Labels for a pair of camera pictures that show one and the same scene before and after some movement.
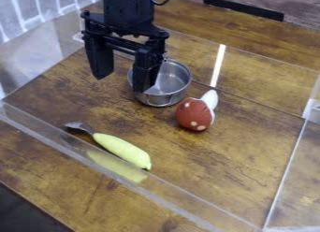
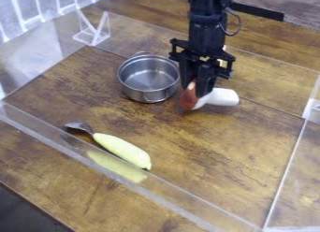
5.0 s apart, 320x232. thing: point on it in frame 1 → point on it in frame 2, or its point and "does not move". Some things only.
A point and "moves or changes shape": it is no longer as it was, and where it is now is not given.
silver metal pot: (172, 85) moves or changes shape
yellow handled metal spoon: (110, 145) does not move
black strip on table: (272, 15) does not move
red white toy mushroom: (196, 111) → (217, 95)
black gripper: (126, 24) → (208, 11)
